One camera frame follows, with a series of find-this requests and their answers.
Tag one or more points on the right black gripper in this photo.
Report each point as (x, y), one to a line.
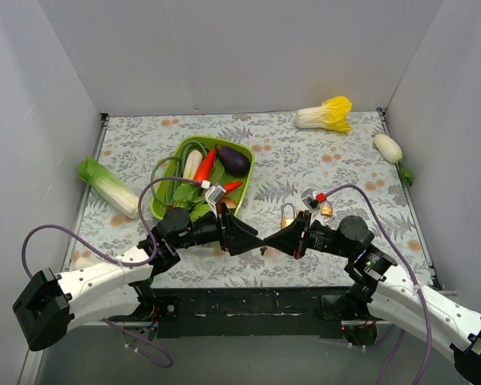
(302, 235)

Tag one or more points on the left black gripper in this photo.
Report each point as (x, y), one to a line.
(225, 228)

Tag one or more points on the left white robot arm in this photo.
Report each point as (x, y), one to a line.
(53, 304)

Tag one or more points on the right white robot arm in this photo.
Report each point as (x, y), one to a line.
(384, 288)

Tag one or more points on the brown toy potato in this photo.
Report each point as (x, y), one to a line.
(230, 203)

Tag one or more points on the floral table mat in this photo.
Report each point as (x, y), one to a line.
(287, 161)

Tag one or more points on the small brass padlock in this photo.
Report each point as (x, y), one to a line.
(327, 210)

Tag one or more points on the red toy chili pepper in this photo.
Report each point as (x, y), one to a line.
(233, 185)

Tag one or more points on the green leafy toy in basket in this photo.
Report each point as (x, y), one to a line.
(191, 197)

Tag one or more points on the purple toy eggplant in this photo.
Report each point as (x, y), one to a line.
(235, 163)

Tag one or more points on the orange toy carrot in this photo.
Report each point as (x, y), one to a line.
(204, 170)

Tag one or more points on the green plastic basket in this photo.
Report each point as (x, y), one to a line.
(174, 166)

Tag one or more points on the white toy radish in basket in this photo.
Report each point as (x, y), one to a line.
(192, 164)

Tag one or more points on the yellow napa cabbage toy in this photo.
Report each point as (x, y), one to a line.
(331, 115)

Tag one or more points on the green napa cabbage toy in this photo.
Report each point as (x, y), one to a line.
(109, 187)

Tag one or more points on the white toy daikon radish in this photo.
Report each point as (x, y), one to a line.
(392, 152)

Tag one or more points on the green bok choy toy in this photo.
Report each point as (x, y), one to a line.
(85, 262)

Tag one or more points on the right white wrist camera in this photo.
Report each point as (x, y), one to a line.
(309, 200)

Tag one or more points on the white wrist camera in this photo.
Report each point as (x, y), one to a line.
(309, 200)
(213, 195)

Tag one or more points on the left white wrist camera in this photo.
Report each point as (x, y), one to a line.
(213, 195)

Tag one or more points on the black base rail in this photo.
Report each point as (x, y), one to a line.
(324, 312)

